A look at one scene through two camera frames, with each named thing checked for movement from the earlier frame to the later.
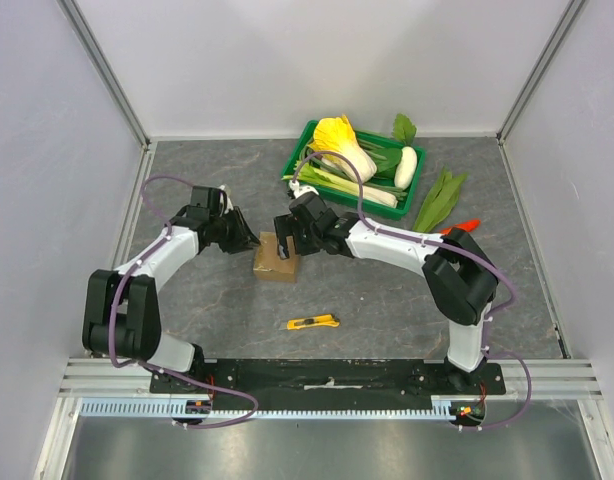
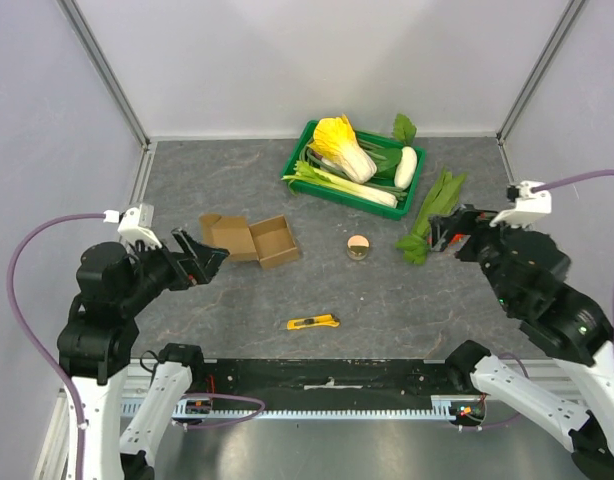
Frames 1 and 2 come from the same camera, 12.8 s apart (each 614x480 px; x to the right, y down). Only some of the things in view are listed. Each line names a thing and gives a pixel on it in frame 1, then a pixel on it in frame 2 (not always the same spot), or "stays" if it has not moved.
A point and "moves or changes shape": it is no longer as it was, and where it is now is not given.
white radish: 406,168 stays
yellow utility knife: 326,320 stays
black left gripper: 243,240 -> 185,268
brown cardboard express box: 269,265 moves or changes shape
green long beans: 320,164 stays
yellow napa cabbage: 336,135 stays
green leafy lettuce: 440,201 stays
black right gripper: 293,234 -> 467,232
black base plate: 327,383 stays
